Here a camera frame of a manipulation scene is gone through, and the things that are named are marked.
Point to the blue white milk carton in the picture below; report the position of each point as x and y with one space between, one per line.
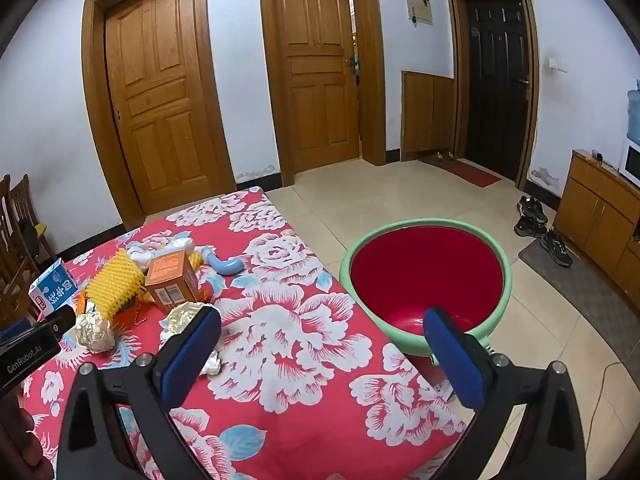
52 290

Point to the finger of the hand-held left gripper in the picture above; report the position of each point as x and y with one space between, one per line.
57 317

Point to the black entrance door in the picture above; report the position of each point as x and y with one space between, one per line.
495 85

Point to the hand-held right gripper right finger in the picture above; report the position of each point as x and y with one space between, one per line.
452 360

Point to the grey floor mat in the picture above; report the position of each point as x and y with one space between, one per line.
590 290

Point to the red floral tablecloth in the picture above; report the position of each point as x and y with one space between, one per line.
280 340

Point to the green basin with red inside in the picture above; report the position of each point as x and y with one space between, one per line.
425 270

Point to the arched panel wooden door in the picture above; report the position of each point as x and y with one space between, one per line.
150 110

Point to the light blue plastic pipe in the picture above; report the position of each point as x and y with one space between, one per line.
227 266

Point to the black sneaker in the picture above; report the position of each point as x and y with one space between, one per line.
532 207
530 227
557 247

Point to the red door mat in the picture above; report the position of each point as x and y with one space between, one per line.
470 174

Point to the orange cardboard box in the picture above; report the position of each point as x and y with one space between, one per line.
172 280

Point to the white plastic packaging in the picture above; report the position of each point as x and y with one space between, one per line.
145 257

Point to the white paper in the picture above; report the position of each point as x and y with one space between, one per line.
177 317

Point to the white light switch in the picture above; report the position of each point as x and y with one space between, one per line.
557 64

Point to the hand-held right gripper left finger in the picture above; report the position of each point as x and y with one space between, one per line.
192 360

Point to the wooden chair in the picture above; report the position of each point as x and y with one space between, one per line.
10 260
27 200

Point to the blue water jug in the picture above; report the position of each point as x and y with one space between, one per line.
634 110

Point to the black yellow bag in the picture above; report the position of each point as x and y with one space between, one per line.
36 235

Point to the person's left hand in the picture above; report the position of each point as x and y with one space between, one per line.
22 440

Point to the white microwave oven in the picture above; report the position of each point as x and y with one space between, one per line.
631 162

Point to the wall electrical panel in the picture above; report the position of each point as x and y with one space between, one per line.
417 5

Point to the wooden wall panel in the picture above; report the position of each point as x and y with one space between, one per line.
427 115

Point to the wooden cabinet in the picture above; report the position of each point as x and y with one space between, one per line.
590 210

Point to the yellow foam net sleeve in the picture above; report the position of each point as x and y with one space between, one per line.
115 280

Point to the crumpled foil ball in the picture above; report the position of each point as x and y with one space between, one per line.
95 332

